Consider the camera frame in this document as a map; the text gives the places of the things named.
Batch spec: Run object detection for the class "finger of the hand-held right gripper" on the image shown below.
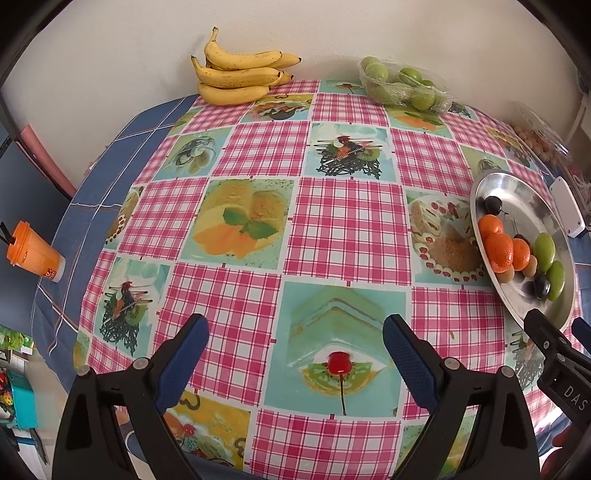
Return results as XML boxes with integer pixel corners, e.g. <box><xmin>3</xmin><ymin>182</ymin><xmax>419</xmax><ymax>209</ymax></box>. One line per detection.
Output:
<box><xmin>524</xmin><ymin>308</ymin><xmax>573</xmax><ymax>367</ymax></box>
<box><xmin>571</xmin><ymin>318</ymin><xmax>591</xmax><ymax>352</ymax></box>

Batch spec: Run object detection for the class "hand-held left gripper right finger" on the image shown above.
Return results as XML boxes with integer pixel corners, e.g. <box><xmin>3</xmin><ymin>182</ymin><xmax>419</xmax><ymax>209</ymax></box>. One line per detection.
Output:
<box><xmin>383</xmin><ymin>314</ymin><xmax>541</xmax><ymax>480</ymax></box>

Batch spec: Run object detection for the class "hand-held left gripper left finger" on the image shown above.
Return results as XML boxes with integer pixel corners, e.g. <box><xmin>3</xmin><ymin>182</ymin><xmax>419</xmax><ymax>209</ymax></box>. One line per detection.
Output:
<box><xmin>53</xmin><ymin>314</ymin><xmax>211</xmax><ymax>480</ymax></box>

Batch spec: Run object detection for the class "small green jujube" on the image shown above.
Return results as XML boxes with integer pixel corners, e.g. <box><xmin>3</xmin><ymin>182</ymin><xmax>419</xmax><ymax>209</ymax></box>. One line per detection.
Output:
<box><xmin>546</xmin><ymin>261</ymin><xmax>566</xmax><ymax>301</ymax></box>

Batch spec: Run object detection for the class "large green jujube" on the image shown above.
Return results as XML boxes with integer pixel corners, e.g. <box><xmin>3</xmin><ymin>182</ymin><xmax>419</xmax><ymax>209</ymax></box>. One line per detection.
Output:
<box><xmin>534</xmin><ymin>233</ymin><xmax>556</xmax><ymax>273</ymax></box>

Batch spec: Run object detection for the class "round metal plate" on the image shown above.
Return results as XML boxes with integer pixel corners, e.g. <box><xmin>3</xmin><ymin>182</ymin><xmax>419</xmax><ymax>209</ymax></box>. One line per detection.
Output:
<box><xmin>470</xmin><ymin>171</ymin><xmax>575</xmax><ymax>333</ymax></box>

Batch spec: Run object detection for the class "white power box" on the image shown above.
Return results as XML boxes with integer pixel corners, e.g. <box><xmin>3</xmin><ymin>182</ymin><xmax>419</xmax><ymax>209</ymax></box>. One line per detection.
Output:
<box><xmin>549</xmin><ymin>176</ymin><xmax>586</xmax><ymax>237</ymax></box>

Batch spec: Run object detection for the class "pink checkered tablecloth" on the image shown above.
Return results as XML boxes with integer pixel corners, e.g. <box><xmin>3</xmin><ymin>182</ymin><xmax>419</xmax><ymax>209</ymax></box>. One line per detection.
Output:
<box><xmin>74</xmin><ymin>79</ymin><xmax>575</xmax><ymax>480</ymax></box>

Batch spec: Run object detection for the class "teal box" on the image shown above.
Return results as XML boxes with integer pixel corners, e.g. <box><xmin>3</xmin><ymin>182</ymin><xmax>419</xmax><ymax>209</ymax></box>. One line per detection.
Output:
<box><xmin>7</xmin><ymin>369</ymin><xmax>38</xmax><ymax>430</ymax></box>

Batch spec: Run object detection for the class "orange drink cup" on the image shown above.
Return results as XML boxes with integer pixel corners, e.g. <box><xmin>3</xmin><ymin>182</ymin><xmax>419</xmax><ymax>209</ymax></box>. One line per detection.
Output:
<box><xmin>6</xmin><ymin>220</ymin><xmax>66</xmax><ymax>282</ymax></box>

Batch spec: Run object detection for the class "pile of tan longans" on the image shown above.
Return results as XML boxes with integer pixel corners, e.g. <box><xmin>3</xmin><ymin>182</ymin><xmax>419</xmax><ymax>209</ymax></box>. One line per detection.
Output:
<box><xmin>512</xmin><ymin>122</ymin><xmax>555</xmax><ymax>162</ymax></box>

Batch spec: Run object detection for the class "clear plastic clamshell container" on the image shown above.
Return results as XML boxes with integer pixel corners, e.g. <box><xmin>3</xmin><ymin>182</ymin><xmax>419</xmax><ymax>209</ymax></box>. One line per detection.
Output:
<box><xmin>510</xmin><ymin>102</ymin><xmax>573</xmax><ymax>167</ymax></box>

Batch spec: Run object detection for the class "pink chair edge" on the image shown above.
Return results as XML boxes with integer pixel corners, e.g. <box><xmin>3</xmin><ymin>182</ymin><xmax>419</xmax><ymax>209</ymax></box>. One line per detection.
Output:
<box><xmin>16</xmin><ymin>127</ymin><xmax>77</xmax><ymax>199</ymax></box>

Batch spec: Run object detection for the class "clear plastic punnet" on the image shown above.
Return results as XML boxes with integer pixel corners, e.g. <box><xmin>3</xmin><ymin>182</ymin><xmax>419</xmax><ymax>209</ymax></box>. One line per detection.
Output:
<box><xmin>358</xmin><ymin>56</ymin><xmax>452</xmax><ymax>114</ymax></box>

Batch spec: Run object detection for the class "yellow banana bunch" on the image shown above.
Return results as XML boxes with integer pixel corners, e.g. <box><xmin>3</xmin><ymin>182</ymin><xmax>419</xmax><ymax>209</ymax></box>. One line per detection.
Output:
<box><xmin>191</xmin><ymin>27</ymin><xmax>302</xmax><ymax>107</ymax></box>

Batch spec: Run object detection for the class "group of wrapped green jujubes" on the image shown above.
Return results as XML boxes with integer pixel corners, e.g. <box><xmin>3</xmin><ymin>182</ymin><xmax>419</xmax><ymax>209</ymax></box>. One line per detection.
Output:
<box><xmin>361</xmin><ymin>56</ymin><xmax>446</xmax><ymax>112</ymax></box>

